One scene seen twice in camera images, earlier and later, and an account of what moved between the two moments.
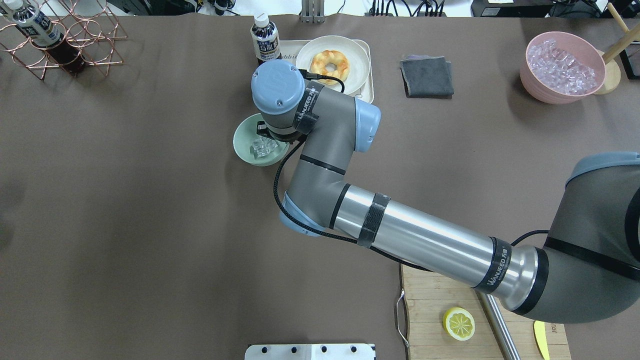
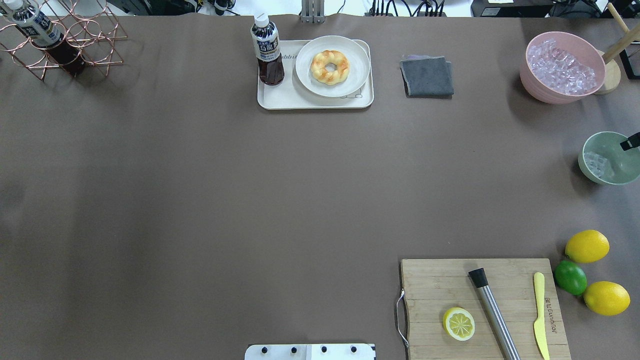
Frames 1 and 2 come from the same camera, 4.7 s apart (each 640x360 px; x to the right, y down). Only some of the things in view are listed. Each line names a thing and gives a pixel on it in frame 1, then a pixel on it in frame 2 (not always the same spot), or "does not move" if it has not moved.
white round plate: x=358 y=58 does not move
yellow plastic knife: x=541 y=338 does not move
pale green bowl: x=246 y=133 -> x=610 y=158
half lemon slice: x=458 y=323 does not move
